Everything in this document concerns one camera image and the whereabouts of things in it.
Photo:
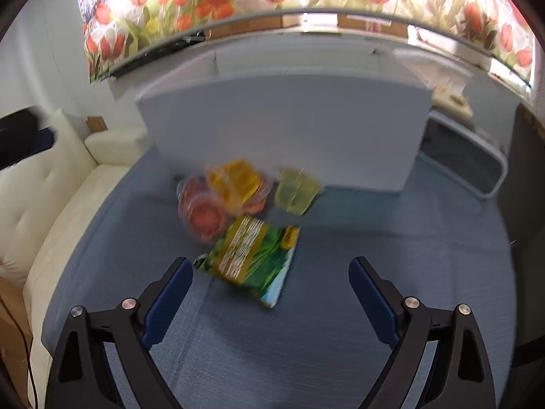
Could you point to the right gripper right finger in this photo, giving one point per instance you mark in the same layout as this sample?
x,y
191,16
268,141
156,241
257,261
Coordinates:
x,y
460,375

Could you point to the red jelly cup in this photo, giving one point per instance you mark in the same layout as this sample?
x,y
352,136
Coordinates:
x,y
205,217
187,188

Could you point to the black white-rimmed speaker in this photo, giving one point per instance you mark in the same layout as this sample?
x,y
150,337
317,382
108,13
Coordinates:
x,y
465,154

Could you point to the white leather sofa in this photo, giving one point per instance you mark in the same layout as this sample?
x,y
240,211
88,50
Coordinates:
x,y
47,204

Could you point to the yellow jelly cup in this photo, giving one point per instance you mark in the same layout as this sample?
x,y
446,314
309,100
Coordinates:
x,y
296,191

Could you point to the tissue box with tissue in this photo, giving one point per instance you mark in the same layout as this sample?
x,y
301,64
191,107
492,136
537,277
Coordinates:
x,y
446,79

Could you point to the green pea snack packet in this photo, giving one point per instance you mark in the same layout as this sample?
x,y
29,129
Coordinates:
x,y
253,255

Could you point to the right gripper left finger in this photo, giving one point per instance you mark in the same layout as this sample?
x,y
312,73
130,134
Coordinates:
x,y
81,376

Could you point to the white cardboard box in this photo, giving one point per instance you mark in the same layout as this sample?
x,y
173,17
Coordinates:
x,y
350,120

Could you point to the orange-yellow jelly cup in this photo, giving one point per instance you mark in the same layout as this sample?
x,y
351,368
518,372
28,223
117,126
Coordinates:
x,y
234,183

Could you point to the tulip wall poster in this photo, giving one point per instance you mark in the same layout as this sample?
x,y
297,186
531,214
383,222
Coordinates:
x,y
115,30

